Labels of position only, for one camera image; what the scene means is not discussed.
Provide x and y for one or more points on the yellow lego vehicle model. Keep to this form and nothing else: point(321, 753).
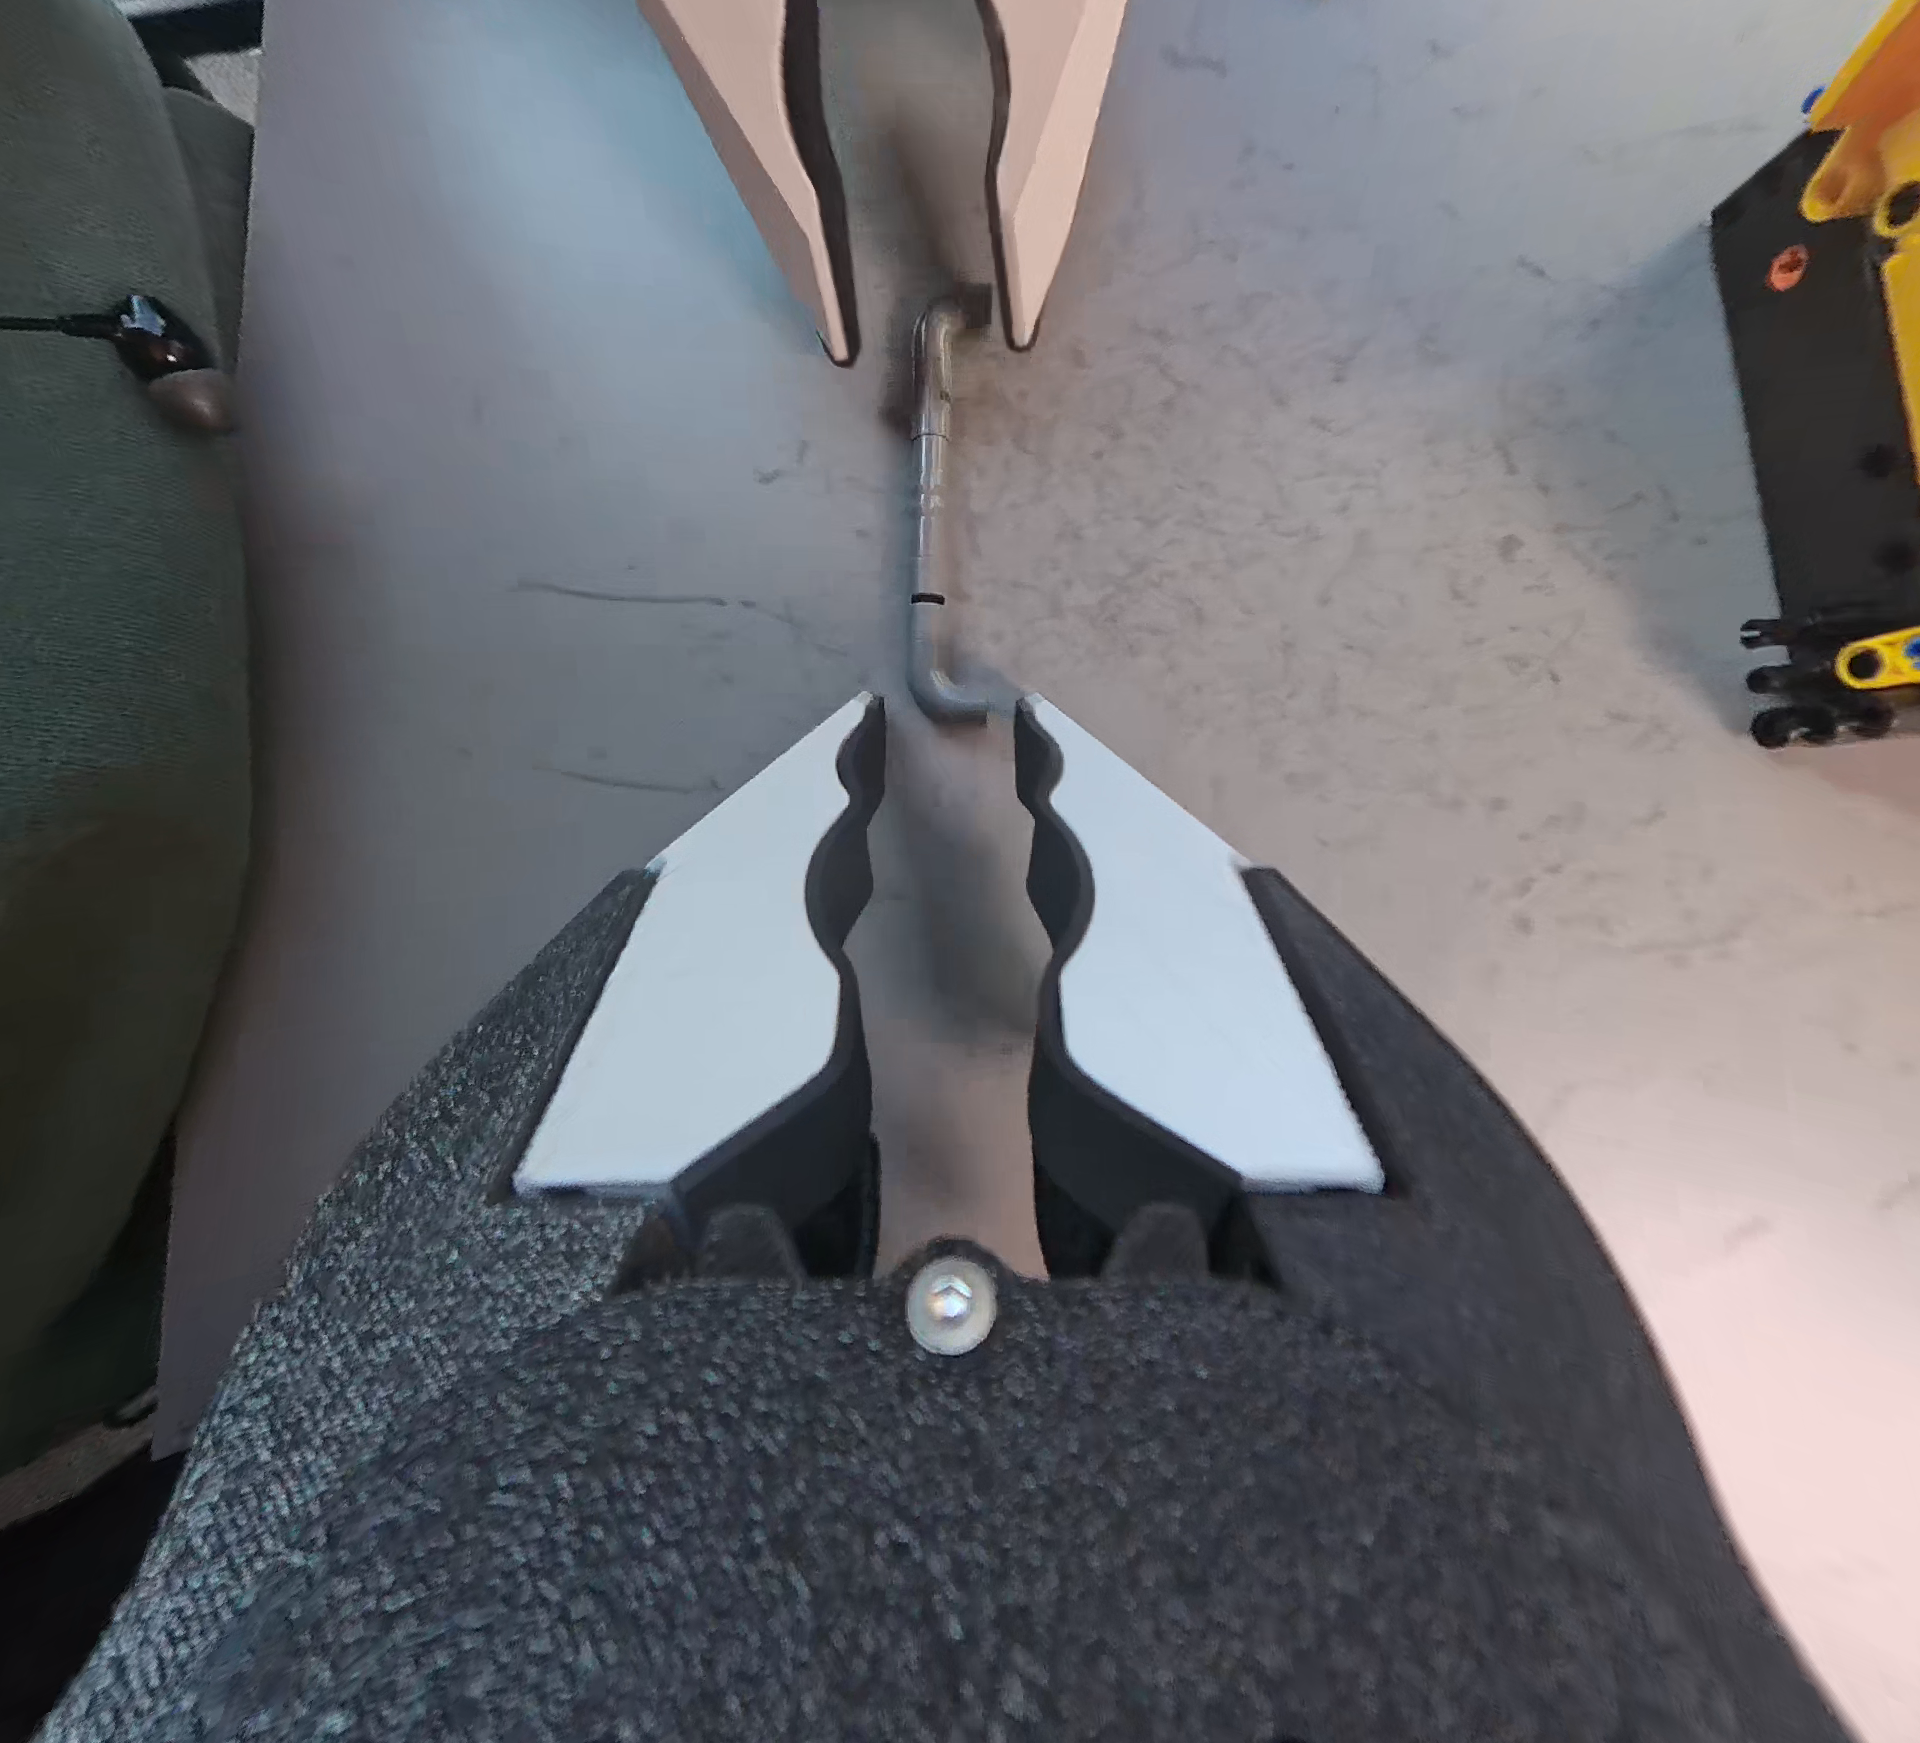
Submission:
point(1816, 424)

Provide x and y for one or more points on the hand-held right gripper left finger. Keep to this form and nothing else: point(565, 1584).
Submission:
point(704, 1008)

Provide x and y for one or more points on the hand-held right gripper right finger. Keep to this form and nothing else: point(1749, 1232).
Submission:
point(1214, 1008)

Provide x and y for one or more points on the person's green hoodie torso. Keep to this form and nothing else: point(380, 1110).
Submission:
point(102, 723)

